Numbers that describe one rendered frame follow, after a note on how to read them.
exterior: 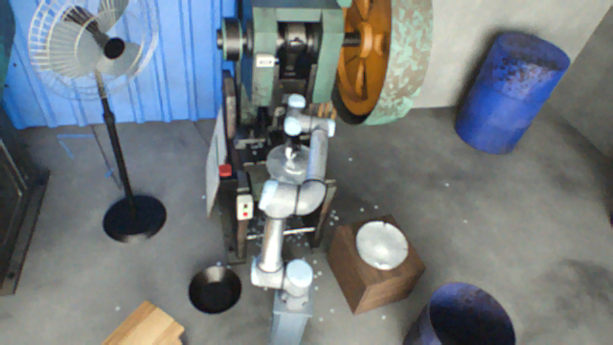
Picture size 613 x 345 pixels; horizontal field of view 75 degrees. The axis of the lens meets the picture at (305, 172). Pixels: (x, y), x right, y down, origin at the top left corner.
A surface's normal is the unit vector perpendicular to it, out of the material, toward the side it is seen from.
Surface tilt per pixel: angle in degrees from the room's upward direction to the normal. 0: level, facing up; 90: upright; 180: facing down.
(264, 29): 45
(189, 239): 0
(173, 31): 90
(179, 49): 90
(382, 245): 0
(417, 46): 65
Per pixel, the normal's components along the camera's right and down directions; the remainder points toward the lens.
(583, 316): 0.13, -0.70
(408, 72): 0.26, 0.57
